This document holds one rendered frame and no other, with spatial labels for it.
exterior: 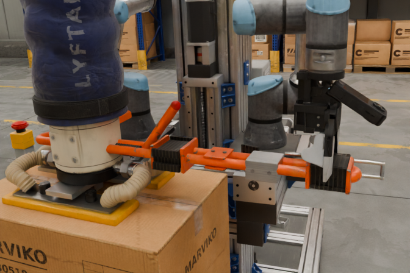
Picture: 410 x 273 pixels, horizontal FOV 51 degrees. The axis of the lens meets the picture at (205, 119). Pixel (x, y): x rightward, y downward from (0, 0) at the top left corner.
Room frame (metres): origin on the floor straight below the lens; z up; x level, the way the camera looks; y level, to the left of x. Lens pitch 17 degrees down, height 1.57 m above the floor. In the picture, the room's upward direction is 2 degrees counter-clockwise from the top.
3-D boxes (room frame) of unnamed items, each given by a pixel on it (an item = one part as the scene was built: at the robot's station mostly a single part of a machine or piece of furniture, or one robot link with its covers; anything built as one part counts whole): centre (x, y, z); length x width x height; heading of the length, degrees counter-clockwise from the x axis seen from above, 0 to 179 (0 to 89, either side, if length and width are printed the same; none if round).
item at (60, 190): (1.04, 0.30, 1.13); 0.34 x 0.25 x 0.06; 66
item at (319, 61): (0.80, -0.23, 1.43); 0.08 x 0.08 x 0.05
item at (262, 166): (0.85, -0.12, 1.19); 0.07 x 0.07 x 0.04; 66
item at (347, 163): (0.79, -0.24, 1.20); 0.08 x 0.07 x 0.05; 66
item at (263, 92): (1.41, -0.21, 1.20); 0.13 x 0.12 x 0.14; 80
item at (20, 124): (1.78, 0.80, 1.02); 0.07 x 0.07 x 0.04
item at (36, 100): (1.04, 0.30, 1.31); 0.23 x 0.23 x 0.04
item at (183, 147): (0.93, 0.07, 1.20); 0.10 x 0.08 x 0.06; 156
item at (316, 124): (0.81, -0.23, 1.34); 0.09 x 0.08 x 0.12; 66
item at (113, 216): (0.95, 0.34, 1.09); 0.34 x 0.10 x 0.05; 66
